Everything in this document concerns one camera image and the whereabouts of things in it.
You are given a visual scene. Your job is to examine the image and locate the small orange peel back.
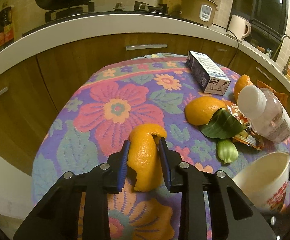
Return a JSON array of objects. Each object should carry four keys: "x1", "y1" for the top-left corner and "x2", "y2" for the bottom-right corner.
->
[{"x1": 234, "y1": 75, "x2": 253, "y2": 101}]

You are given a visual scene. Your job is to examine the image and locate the black power cord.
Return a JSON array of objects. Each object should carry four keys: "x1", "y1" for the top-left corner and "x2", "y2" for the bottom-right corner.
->
[{"x1": 211, "y1": 23, "x2": 240, "y2": 49}]

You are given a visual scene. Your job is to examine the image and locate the wooden cabinet fronts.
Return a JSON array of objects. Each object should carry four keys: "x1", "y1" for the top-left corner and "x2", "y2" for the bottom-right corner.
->
[{"x1": 0, "y1": 33, "x2": 290, "y2": 174}]

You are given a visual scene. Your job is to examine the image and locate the green leaf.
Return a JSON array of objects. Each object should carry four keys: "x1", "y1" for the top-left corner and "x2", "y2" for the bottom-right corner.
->
[{"x1": 200, "y1": 108, "x2": 247, "y2": 139}]

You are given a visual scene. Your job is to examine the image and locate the white curved countertop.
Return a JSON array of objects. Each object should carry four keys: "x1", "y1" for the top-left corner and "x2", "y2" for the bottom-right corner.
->
[{"x1": 0, "y1": 13, "x2": 290, "y2": 92}]

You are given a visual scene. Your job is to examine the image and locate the large orange peel half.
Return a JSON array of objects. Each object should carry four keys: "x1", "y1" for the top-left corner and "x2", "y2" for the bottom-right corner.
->
[{"x1": 184, "y1": 96, "x2": 227, "y2": 126}]

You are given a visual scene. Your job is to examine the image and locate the paper instant noodle cup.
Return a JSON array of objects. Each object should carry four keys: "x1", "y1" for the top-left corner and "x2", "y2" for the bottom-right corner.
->
[{"x1": 233, "y1": 152, "x2": 290, "y2": 212}]

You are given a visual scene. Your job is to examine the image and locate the curved metal sink faucet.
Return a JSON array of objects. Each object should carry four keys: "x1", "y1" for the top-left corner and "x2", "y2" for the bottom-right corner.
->
[{"x1": 273, "y1": 34, "x2": 290, "y2": 75}]

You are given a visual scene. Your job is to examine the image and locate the white blue milk carton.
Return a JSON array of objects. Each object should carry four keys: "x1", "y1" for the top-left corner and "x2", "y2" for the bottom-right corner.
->
[{"x1": 186, "y1": 50, "x2": 231, "y2": 95}]

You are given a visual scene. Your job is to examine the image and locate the orange snack packet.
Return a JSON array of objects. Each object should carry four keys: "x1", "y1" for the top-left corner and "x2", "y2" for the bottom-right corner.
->
[{"x1": 224, "y1": 87, "x2": 279, "y2": 150}]

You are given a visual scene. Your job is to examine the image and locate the white electric kettle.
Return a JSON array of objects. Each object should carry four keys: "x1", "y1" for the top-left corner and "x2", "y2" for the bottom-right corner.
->
[{"x1": 227, "y1": 15, "x2": 252, "y2": 41}]

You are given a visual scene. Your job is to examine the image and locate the dark kitchen window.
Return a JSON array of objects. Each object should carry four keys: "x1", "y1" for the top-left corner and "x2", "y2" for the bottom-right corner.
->
[{"x1": 231, "y1": 0, "x2": 288, "y2": 51}]

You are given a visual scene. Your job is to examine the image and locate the orange peel piece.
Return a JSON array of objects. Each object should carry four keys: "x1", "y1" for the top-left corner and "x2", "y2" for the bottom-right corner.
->
[{"x1": 127, "y1": 124, "x2": 167, "y2": 192}]

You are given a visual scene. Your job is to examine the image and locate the sauce bottles on counter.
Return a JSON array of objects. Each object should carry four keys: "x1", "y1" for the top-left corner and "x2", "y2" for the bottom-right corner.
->
[{"x1": 0, "y1": 7, "x2": 14, "y2": 47}]

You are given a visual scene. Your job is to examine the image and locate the black gas stove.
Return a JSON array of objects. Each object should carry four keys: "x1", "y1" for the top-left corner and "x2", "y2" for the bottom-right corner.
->
[{"x1": 22, "y1": 1, "x2": 170, "y2": 37}]

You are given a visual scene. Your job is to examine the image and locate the brown rice cooker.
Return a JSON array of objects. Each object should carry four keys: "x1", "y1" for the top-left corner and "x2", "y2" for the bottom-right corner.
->
[{"x1": 180, "y1": 0, "x2": 217, "y2": 28}]

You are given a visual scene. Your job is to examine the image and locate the floral towel table cover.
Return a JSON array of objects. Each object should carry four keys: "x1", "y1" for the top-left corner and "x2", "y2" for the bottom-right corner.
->
[{"x1": 32, "y1": 54, "x2": 290, "y2": 239}]

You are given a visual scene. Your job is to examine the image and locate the clear plastic bottle white cap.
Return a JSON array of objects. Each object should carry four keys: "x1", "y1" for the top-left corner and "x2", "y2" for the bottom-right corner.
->
[{"x1": 237, "y1": 85, "x2": 290, "y2": 144}]

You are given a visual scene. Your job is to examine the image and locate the green vegetable scrap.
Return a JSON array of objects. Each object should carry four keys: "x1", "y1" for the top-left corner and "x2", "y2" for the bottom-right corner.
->
[{"x1": 217, "y1": 139, "x2": 238, "y2": 164}]

